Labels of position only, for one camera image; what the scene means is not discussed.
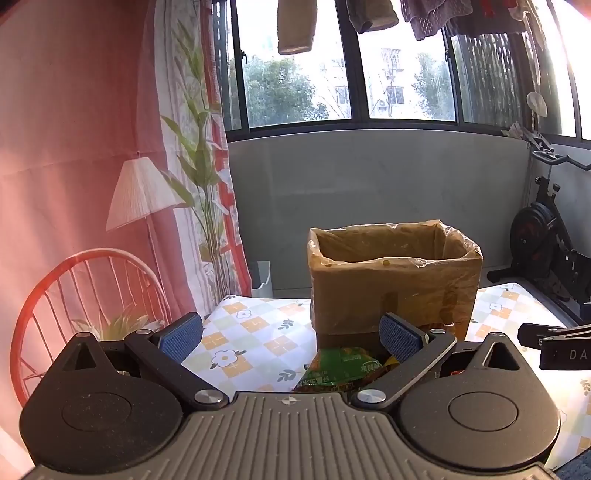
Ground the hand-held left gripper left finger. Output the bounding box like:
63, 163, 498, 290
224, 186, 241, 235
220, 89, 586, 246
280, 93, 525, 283
60, 313, 230, 411

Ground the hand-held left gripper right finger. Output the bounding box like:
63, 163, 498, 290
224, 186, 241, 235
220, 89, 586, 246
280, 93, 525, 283
349, 313, 522, 411

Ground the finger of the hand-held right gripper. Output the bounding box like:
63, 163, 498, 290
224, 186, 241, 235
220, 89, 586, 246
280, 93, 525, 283
549, 323, 591, 337
518, 324, 591, 371

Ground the printed backdrop cloth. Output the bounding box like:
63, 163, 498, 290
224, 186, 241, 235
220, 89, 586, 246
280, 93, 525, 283
0, 0, 254, 480

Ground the beige hanging garment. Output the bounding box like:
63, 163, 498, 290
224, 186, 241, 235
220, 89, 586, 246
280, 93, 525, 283
277, 0, 319, 55

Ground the clear plastic box liner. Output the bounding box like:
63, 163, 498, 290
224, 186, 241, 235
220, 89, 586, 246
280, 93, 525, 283
307, 220, 484, 334

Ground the black exercise bike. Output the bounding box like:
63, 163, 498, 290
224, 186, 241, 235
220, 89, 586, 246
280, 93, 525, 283
487, 134, 591, 324

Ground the grey-brown hanging garment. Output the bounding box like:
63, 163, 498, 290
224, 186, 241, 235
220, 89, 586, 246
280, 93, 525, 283
346, 0, 400, 33

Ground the dark hanging garment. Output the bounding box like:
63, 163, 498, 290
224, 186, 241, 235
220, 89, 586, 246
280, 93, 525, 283
443, 0, 527, 37

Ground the purple-grey knit hanging garment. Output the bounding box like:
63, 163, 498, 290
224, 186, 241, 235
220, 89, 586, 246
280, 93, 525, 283
399, 0, 472, 41

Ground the brown cardboard box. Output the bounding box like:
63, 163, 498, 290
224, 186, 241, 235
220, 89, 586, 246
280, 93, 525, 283
307, 220, 484, 358

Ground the floral checked tablecloth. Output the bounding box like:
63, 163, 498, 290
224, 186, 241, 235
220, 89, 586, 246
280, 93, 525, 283
180, 281, 591, 474

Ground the white plastic bin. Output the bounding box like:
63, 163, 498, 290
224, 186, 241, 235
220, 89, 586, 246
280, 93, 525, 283
252, 261, 273, 298

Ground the white hanging pouch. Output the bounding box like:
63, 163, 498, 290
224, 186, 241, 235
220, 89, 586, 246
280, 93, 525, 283
526, 91, 548, 119

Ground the black-framed window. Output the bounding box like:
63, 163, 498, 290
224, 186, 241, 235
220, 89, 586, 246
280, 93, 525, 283
212, 0, 591, 145

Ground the crumpled rag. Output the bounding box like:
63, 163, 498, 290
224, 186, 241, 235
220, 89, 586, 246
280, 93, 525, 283
502, 121, 533, 140

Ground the bright green snack packet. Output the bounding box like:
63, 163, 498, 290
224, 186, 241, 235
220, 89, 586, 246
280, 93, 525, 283
295, 347, 386, 394

